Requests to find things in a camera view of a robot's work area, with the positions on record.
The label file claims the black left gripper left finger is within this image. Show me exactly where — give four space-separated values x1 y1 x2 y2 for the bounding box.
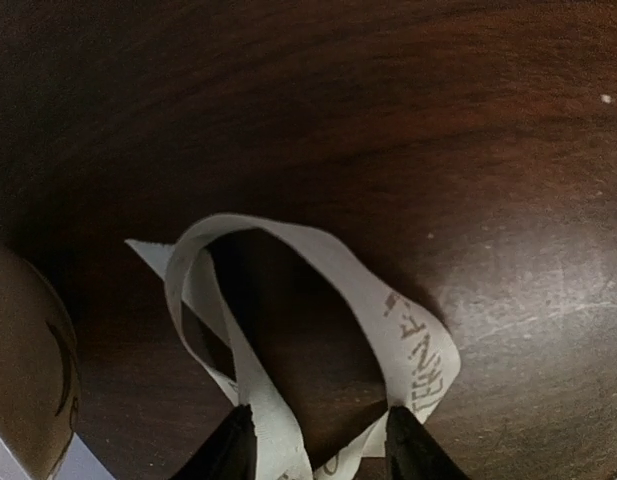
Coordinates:
171 405 257 480

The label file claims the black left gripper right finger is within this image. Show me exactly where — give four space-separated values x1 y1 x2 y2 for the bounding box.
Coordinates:
385 406 469 480

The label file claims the beige printed ribbon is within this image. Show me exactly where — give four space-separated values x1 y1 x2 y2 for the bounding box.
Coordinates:
131 214 461 479

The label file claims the white ceramic bowl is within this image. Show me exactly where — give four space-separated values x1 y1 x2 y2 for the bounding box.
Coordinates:
0 244 80 479

